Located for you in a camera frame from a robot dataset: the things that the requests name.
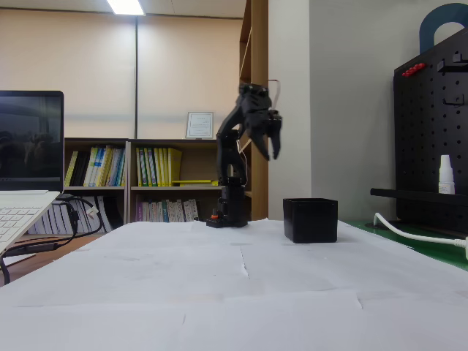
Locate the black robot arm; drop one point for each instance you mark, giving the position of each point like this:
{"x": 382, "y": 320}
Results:
{"x": 228, "y": 153}

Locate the black plastic box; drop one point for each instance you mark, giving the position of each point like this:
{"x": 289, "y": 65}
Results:
{"x": 311, "y": 223}

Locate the tall wooden shelf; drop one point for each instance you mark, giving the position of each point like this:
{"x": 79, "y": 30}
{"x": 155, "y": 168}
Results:
{"x": 260, "y": 55}

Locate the framed certificate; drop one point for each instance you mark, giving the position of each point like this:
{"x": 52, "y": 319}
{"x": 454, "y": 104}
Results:
{"x": 199, "y": 122}

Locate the flat lying yellow book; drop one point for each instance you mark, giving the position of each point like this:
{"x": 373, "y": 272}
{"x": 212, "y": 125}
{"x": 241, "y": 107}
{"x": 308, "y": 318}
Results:
{"x": 194, "y": 183}

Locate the orange black table clamp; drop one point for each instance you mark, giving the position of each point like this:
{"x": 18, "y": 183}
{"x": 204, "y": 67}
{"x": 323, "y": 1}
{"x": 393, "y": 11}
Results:
{"x": 215, "y": 216}

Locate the beige roller blind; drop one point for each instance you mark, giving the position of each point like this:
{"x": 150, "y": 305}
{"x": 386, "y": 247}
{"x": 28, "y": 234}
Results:
{"x": 55, "y": 55}
{"x": 183, "y": 66}

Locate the wide yellow binder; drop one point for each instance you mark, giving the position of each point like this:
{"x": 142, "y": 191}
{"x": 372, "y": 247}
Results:
{"x": 175, "y": 166}

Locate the yellow green binder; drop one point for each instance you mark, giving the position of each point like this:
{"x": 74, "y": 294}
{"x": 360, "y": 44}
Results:
{"x": 152, "y": 168}
{"x": 139, "y": 168}
{"x": 146, "y": 168}
{"x": 159, "y": 168}
{"x": 165, "y": 168}

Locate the purple spine book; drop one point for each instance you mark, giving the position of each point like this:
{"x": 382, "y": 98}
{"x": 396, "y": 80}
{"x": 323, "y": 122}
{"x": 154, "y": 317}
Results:
{"x": 139, "y": 212}

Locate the black pegboard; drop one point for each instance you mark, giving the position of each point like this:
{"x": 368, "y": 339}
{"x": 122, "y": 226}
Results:
{"x": 420, "y": 146}

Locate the blue book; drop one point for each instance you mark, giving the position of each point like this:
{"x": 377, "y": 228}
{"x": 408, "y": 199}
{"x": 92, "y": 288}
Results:
{"x": 117, "y": 168}

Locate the black pegboard shelf tray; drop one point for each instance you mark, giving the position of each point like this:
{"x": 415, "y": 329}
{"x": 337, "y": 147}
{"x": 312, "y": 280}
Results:
{"x": 420, "y": 196}

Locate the ceiling light panel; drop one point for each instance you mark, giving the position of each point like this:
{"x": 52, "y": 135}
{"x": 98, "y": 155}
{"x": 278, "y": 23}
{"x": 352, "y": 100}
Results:
{"x": 126, "y": 6}

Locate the yellow white book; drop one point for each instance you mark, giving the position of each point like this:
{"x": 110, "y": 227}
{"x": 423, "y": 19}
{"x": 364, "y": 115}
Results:
{"x": 91, "y": 168}

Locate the white plastic bottle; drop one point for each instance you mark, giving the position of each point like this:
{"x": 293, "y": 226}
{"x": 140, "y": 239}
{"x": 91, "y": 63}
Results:
{"x": 447, "y": 175}

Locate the black pegboard hook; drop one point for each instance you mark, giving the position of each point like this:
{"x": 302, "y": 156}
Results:
{"x": 456, "y": 57}
{"x": 453, "y": 103}
{"x": 440, "y": 66}

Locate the black book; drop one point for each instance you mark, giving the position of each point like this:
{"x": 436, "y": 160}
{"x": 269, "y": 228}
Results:
{"x": 80, "y": 170}

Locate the dark blue arch board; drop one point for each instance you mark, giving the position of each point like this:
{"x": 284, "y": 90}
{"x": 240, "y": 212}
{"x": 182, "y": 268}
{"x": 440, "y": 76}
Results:
{"x": 426, "y": 33}

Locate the white laptop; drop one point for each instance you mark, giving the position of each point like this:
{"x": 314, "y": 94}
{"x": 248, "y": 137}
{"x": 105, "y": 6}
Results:
{"x": 29, "y": 146}

